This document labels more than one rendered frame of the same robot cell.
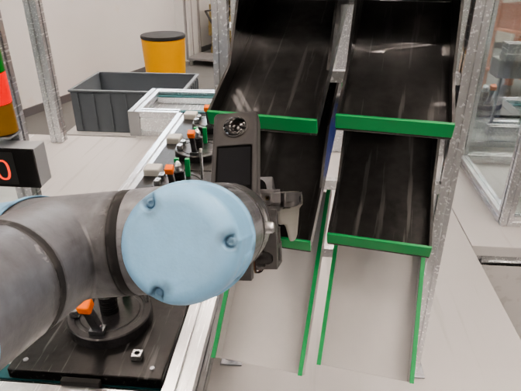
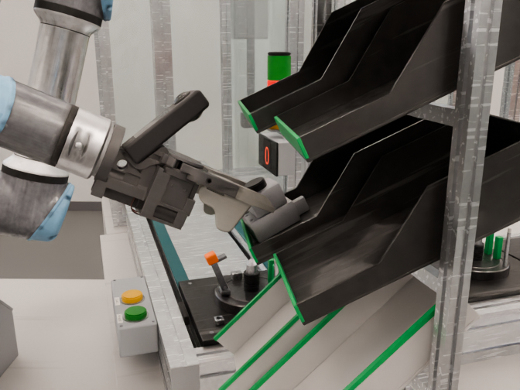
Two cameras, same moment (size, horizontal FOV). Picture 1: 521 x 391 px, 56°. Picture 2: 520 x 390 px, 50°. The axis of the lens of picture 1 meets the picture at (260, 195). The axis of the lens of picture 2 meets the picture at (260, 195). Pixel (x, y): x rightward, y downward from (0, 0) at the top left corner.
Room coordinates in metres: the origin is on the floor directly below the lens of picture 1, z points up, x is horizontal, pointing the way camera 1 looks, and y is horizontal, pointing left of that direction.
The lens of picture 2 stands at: (0.30, -0.64, 1.46)
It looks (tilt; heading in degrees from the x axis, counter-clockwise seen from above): 16 degrees down; 67
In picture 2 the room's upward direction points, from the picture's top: straight up
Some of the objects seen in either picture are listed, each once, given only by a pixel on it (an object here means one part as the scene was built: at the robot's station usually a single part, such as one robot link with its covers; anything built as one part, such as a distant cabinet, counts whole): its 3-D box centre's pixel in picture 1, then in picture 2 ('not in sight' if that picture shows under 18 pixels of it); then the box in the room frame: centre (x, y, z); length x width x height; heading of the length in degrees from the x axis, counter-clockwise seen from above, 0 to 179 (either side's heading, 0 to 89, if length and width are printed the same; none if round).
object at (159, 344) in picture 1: (112, 323); (251, 302); (0.66, 0.25, 0.96); 0.24 x 0.24 x 0.02; 85
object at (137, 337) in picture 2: not in sight; (133, 313); (0.45, 0.36, 0.93); 0.21 x 0.07 x 0.06; 85
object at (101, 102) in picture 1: (139, 101); not in sight; (2.75, 0.69, 0.73); 0.62 x 0.42 x 0.23; 85
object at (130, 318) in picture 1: (110, 315); (251, 293); (0.66, 0.25, 0.98); 0.14 x 0.14 x 0.02
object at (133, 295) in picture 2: not in sight; (132, 298); (0.45, 0.36, 0.96); 0.04 x 0.04 x 0.02
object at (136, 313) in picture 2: not in sight; (135, 315); (0.44, 0.29, 0.96); 0.04 x 0.04 x 0.02
